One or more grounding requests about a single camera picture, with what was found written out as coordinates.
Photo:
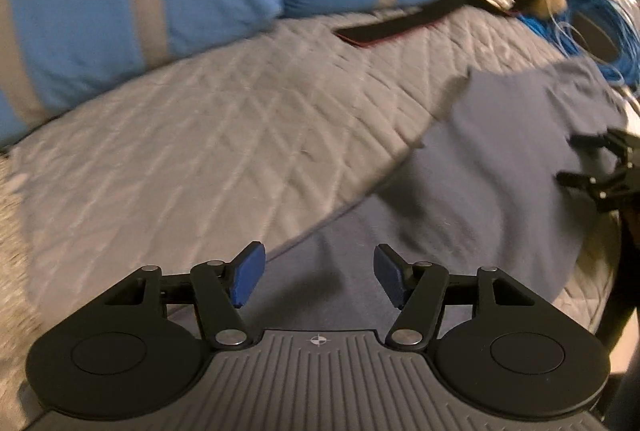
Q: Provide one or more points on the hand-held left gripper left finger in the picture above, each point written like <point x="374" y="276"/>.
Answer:
<point x="247" y="276"/>

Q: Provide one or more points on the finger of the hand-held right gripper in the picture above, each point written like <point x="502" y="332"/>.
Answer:
<point x="615" y="141"/>
<point x="612" y="191"/>

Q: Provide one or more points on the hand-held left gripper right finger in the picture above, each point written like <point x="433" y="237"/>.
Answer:
<point x="392" y="276"/>

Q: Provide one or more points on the grey fleece sweater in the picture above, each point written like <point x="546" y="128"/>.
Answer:
<point x="475" y="171"/>

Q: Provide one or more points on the person's right forearm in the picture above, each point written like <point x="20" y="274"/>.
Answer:
<point x="627" y="261"/>

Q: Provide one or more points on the grey quilted bedspread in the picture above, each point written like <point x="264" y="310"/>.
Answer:
<point x="200" y="136"/>

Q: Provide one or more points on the beige plush toy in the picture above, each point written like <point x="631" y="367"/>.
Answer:
<point x="550" y="1"/>

